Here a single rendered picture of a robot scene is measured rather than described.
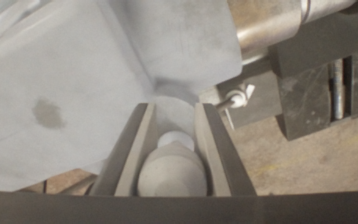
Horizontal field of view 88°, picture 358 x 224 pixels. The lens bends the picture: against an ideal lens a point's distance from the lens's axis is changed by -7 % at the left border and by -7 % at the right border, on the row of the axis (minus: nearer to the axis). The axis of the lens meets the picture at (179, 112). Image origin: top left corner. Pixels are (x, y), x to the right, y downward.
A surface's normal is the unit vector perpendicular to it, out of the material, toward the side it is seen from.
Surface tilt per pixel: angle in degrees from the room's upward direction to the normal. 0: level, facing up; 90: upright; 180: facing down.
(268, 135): 0
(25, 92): 0
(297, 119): 0
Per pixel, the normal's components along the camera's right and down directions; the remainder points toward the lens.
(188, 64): 0.11, 0.64
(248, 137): 0.00, 0.49
